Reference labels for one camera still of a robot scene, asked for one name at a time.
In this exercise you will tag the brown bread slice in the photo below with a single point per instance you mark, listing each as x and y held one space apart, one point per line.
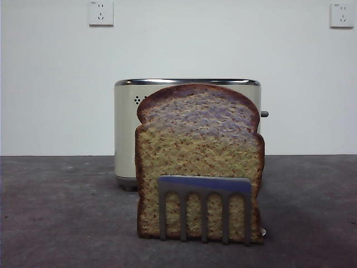
195 134

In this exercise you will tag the grey toaster lever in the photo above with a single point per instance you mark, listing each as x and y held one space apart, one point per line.
265 114

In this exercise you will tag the cream two-slot toaster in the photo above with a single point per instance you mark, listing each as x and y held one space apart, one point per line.
125 139

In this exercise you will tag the silver metal toast rack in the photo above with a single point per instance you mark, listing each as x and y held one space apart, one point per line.
203 182

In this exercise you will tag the white wall socket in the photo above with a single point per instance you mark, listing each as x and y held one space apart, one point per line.
101 14
341 15

